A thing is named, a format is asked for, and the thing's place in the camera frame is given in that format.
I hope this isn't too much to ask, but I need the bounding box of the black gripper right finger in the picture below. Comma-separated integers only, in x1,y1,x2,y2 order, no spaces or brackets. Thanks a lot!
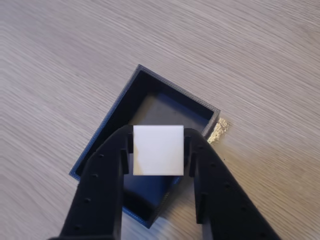
183,127,283,240

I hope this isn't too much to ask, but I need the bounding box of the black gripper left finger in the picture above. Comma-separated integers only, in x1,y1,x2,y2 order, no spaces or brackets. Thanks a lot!
51,124,135,240

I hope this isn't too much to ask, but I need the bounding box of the white cube block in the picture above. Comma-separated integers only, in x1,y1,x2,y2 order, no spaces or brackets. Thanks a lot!
132,124,185,176

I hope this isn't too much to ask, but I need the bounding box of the black open box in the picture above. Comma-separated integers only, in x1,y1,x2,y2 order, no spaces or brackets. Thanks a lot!
68,63,222,230

